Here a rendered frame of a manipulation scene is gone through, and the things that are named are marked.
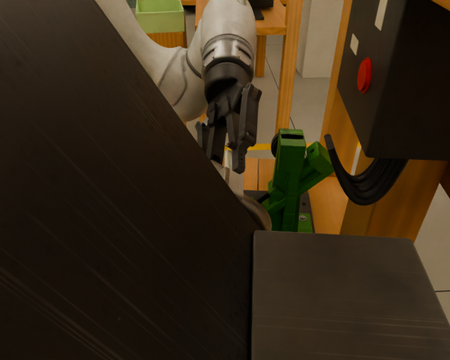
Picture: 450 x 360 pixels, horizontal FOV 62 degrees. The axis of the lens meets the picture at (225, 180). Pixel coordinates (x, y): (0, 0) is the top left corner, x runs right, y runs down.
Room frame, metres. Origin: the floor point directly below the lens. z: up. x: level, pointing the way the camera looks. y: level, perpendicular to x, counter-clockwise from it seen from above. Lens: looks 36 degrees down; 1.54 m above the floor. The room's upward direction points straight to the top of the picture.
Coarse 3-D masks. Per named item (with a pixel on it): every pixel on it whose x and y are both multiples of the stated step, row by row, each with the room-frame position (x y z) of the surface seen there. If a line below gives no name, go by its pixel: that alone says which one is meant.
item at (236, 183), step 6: (228, 150) 0.45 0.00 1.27; (228, 156) 0.44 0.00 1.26; (228, 162) 0.43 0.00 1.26; (234, 174) 0.41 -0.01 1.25; (240, 174) 0.42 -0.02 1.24; (234, 180) 0.41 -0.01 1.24; (240, 180) 0.41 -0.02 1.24; (234, 186) 0.40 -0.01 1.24; (240, 186) 0.40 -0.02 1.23; (234, 192) 0.39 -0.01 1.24; (240, 192) 0.39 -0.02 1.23; (240, 198) 0.39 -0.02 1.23
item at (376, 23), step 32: (384, 0) 0.34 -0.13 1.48; (416, 0) 0.29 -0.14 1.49; (352, 32) 0.43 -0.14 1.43; (384, 32) 0.33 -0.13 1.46; (416, 32) 0.29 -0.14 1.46; (448, 32) 0.29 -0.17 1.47; (352, 64) 0.41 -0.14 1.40; (384, 64) 0.31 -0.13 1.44; (416, 64) 0.29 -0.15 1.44; (448, 64) 0.29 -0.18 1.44; (352, 96) 0.38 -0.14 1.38; (384, 96) 0.30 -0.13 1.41; (416, 96) 0.29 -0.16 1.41; (448, 96) 0.29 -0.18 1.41; (384, 128) 0.29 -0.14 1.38; (416, 128) 0.29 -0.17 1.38; (448, 128) 0.29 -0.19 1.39; (448, 160) 0.29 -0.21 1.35
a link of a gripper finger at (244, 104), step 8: (248, 88) 0.52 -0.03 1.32; (248, 96) 0.51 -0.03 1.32; (256, 96) 0.52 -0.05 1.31; (248, 104) 0.50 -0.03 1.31; (256, 104) 0.51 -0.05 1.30; (240, 112) 0.49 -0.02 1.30; (248, 112) 0.49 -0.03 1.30; (256, 112) 0.50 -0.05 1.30; (240, 120) 0.48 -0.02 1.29; (248, 120) 0.48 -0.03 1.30; (256, 120) 0.49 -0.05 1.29; (240, 128) 0.47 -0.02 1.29; (248, 128) 0.46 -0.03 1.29; (256, 128) 0.48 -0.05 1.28; (240, 136) 0.45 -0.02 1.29
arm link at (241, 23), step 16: (224, 0) 0.73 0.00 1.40; (240, 0) 0.75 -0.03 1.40; (208, 16) 0.71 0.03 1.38; (224, 16) 0.69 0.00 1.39; (240, 16) 0.69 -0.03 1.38; (208, 32) 0.68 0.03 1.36; (224, 32) 0.66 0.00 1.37; (240, 32) 0.66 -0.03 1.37; (192, 48) 0.72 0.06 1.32; (192, 64) 0.71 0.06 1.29
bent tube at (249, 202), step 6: (228, 168) 0.41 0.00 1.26; (222, 174) 0.40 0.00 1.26; (228, 174) 0.40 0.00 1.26; (228, 180) 0.39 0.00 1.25; (246, 198) 0.40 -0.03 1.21; (246, 204) 0.40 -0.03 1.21; (252, 204) 0.40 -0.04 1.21; (258, 204) 0.41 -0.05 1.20; (246, 210) 0.39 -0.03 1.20; (252, 210) 0.40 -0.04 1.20; (258, 210) 0.40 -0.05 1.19; (264, 210) 0.41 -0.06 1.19; (252, 216) 0.39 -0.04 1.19; (258, 216) 0.40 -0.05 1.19; (264, 216) 0.40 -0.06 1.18; (258, 222) 0.40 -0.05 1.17; (264, 222) 0.40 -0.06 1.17; (270, 222) 0.41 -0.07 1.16; (264, 228) 0.40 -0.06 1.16; (270, 228) 0.41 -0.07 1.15
